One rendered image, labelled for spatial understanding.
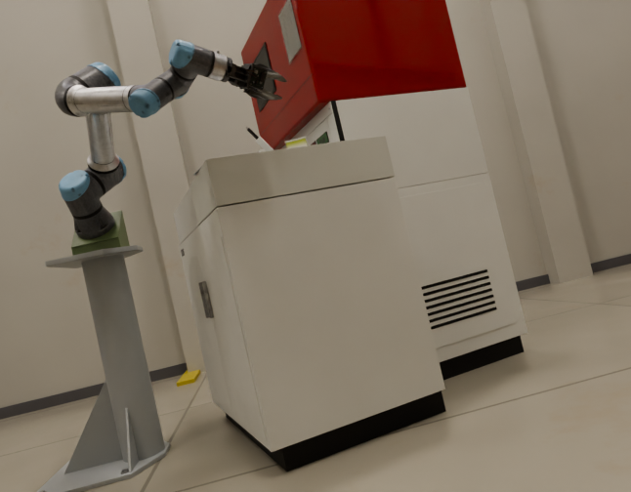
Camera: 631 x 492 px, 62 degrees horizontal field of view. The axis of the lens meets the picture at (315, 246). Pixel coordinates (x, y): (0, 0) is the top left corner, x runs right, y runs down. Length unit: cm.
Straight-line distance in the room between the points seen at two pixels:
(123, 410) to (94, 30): 337
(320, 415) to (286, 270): 45
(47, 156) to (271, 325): 331
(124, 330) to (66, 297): 233
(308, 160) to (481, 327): 112
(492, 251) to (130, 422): 165
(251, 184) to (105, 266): 78
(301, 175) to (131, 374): 103
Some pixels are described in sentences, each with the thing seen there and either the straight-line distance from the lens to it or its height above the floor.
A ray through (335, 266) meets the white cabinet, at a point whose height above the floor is 56.
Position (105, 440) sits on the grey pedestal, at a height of 10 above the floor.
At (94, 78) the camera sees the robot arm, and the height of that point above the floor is 133.
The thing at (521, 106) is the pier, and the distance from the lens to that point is 483.
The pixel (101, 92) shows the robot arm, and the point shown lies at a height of 122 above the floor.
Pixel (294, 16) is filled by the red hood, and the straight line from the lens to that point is 236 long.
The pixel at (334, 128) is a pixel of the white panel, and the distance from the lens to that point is 220.
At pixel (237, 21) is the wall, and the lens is 474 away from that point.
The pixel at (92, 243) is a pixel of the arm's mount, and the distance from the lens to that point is 221.
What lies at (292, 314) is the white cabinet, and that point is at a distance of 163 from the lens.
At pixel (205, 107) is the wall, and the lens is 448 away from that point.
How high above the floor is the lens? 58
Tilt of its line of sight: 2 degrees up
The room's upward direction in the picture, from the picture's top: 13 degrees counter-clockwise
